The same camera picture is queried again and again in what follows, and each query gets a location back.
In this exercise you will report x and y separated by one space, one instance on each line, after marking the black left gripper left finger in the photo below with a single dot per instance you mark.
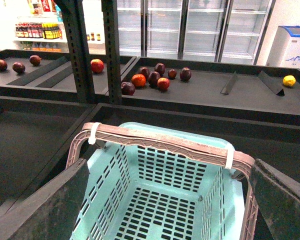
51 212

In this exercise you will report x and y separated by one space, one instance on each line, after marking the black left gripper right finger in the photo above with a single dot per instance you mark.
278 197

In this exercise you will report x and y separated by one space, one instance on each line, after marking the brown basket handles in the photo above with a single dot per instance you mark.
196 147

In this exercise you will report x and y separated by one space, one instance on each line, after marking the light blue plastic basket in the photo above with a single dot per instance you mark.
138 193

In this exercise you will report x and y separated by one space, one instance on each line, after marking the bright red apple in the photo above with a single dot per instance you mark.
97 66

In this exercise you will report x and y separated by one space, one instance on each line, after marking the dark apple front of pile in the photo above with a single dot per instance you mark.
128 88

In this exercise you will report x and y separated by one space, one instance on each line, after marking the red apple pile front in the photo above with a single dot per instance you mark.
163 83

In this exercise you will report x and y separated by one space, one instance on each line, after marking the small dark red apple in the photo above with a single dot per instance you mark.
172 73

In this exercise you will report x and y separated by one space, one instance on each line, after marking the white zip tie right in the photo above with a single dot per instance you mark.
229 158

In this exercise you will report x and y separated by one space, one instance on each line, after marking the white zip tie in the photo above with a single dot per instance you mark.
92 138
229 158

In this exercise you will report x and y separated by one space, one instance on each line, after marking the white zip tie left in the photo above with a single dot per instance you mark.
92 138

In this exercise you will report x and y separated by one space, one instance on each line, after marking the black produce tray right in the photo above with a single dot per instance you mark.
250 98

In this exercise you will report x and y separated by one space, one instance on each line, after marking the black produce tray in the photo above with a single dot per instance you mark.
250 98
63 91

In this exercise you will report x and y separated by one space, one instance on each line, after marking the black metal divider right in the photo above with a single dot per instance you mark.
271 83

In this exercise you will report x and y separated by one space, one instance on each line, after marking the yellow lemon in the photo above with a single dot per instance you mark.
289 81

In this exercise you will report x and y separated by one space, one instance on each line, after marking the grey metal divider left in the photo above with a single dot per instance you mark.
227 88

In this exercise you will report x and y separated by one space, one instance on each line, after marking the black produce tray left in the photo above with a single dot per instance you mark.
63 91

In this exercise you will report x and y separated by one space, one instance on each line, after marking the black divider strip left tray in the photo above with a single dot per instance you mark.
29 77

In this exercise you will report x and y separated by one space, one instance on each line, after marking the white chest freezer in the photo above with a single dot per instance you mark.
285 49

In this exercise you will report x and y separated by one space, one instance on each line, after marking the orange red fruit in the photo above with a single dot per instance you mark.
138 80

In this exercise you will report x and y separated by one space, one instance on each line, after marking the glass door refrigerator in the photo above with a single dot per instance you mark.
221 31

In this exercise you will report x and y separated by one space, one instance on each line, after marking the shelf with sauce bottles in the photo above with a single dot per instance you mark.
39 26

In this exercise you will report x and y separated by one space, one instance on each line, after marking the dark metal rack post left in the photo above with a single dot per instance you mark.
75 29

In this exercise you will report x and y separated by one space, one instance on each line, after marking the dark metal rack post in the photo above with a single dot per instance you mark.
75 29
112 50

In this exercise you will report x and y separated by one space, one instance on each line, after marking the dark metal rack post right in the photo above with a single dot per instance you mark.
112 50

